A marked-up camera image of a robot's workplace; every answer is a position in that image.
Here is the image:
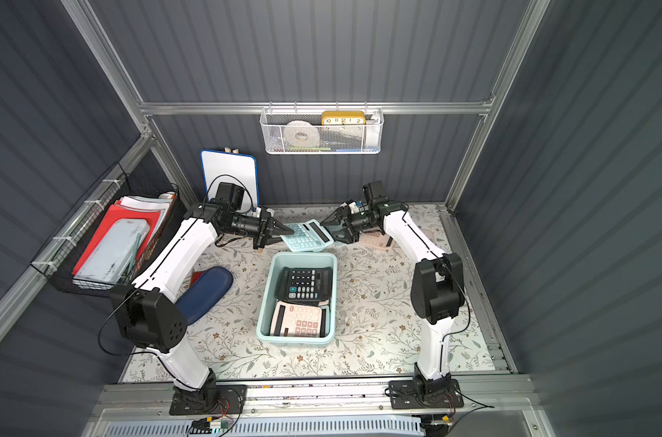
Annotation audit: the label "white papers in basket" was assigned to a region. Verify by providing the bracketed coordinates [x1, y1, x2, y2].
[116, 191, 177, 248]

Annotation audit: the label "yellow clock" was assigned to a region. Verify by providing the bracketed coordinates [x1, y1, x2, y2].
[321, 110, 366, 127]

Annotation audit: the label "red folder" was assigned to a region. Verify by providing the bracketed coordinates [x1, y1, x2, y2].
[72, 203, 168, 282]

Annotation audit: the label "white wire wall basket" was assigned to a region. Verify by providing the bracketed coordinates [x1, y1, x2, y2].
[260, 106, 385, 155]

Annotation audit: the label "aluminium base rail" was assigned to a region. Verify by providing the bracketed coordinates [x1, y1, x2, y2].
[83, 374, 555, 436]

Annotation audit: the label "black wire side basket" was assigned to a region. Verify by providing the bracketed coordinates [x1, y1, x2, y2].
[32, 168, 182, 298]

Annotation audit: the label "light grey pencil case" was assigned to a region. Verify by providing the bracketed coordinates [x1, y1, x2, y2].
[72, 218, 150, 290]

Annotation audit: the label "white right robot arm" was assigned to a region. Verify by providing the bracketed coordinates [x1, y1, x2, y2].
[322, 200, 467, 403]

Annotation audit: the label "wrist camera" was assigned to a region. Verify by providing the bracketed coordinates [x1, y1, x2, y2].
[348, 180, 390, 213]
[212, 182, 245, 211]

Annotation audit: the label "black calculator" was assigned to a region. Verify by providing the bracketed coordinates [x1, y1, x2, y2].
[275, 268, 334, 305]

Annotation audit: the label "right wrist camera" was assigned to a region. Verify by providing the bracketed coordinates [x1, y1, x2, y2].
[348, 180, 390, 213]

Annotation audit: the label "teal calculator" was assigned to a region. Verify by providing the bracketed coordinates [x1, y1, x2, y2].
[281, 220, 334, 252]

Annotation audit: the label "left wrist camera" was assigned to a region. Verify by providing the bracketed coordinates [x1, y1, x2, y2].
[212, 182, 245, 211]

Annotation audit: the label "blue framed whiteboard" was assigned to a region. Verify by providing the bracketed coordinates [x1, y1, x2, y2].
[200, 149, 259, 212]

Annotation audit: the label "small red notebook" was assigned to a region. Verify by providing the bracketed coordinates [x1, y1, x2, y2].
[190, 271, 203, 286]

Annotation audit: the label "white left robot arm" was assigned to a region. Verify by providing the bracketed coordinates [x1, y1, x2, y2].
[111, 203, 294, 413]

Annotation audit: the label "pink calculator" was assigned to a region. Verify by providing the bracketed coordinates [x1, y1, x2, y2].
[270, 302, 328, 338]
[359, 232, 394, 251]

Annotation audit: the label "white tape roll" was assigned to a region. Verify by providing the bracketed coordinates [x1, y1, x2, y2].
[283, 120, 319, 147]

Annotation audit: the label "mint green storage box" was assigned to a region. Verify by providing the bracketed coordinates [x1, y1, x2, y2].
[256, 252, 338, 347]

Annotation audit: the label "navy blue glasses case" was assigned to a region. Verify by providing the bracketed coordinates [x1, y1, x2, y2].
[176, 267, 234, 325]

